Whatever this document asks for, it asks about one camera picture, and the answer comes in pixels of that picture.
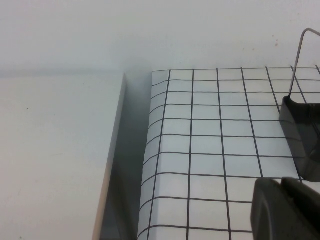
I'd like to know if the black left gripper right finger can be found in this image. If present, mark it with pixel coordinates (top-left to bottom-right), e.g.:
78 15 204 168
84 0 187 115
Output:
281 176 320 240

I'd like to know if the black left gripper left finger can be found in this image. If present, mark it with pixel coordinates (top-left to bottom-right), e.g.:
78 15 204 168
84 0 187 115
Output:
250 177 298 240

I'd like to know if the white black-grid tablecloth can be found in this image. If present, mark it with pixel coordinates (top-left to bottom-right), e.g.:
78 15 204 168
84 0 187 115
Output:
136 66 320 240

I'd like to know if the white side board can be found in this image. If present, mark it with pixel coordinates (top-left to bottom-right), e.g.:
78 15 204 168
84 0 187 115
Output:
0 71 126 240

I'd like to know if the black tray wire lid rack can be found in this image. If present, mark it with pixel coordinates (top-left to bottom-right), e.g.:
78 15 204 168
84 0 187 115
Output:
278 28 320 182

